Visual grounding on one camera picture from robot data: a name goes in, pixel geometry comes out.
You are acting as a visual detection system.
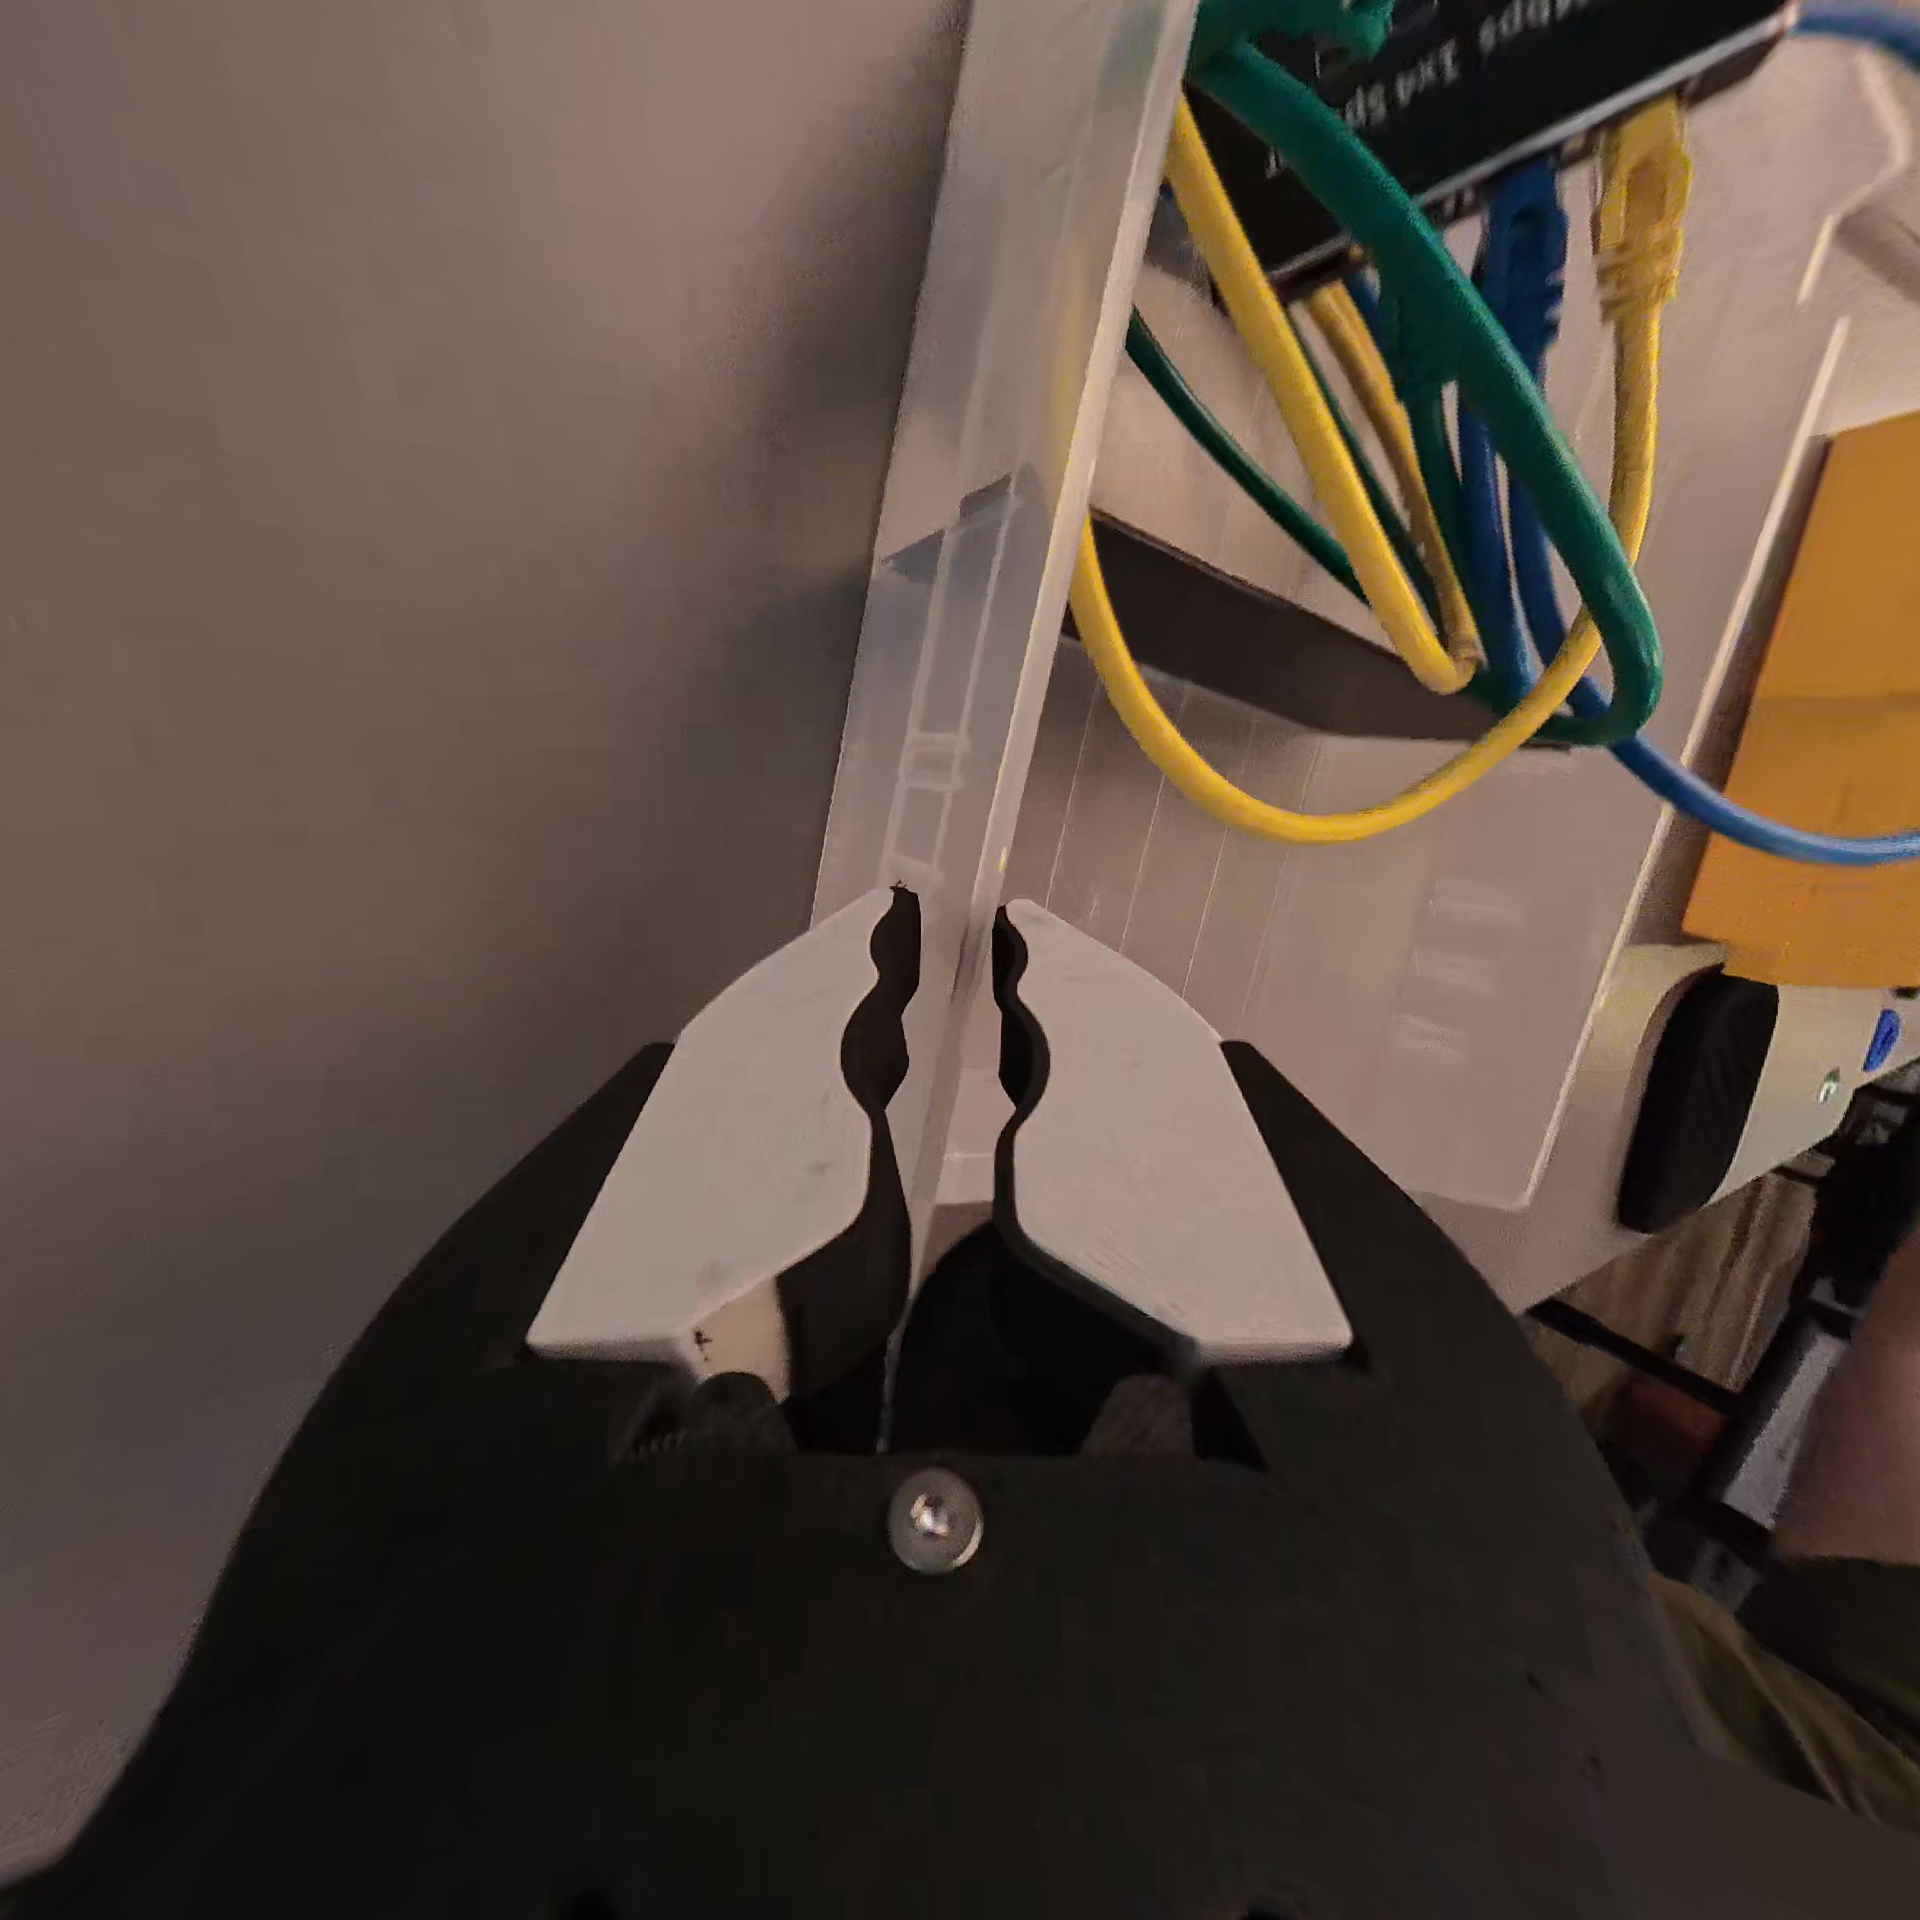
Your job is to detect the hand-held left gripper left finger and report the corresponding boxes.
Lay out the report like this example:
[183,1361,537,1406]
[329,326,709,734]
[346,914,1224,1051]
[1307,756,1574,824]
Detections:
[528,882,924,1412]

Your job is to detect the black ethernet splitter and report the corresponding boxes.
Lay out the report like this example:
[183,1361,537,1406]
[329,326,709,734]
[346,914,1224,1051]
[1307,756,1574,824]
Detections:
[1198,0,1801,292]

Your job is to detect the clear plastic bin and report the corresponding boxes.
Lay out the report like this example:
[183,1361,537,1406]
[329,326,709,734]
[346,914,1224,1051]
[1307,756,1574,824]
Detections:
[810,0,1892,1221]

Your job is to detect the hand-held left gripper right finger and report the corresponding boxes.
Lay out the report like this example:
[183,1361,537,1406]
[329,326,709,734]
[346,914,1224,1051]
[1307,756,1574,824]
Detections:
[990,900,1350,1378]

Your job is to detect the person's right forearm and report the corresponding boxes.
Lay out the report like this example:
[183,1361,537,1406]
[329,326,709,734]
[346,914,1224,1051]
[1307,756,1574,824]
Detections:
[1768,1296,1920,1570]

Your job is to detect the yellow plastic bin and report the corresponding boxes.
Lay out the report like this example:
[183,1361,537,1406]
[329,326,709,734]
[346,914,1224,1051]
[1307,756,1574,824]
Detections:
[1678,409,1920,996]

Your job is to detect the yellow ethernet cable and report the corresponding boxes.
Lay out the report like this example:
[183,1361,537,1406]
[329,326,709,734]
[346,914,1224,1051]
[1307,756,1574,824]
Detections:
[1068,96,1702,847]

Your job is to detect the office chair armrest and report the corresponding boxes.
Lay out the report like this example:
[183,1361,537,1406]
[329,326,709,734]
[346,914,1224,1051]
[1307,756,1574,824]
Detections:
[1587,938,1920,1250]

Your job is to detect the blue ethernet cable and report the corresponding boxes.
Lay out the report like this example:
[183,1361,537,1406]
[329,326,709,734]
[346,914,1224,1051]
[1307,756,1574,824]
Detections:
[1339,0,1920,873]

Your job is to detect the green ethernet cable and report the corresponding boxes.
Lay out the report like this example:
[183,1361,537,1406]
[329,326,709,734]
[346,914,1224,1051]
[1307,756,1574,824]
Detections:
[1122,0,1669,753]

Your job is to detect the person's olive trousers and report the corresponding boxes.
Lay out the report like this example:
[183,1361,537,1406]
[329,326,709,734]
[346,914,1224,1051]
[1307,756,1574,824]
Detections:
[1641,1550,1920,1825]

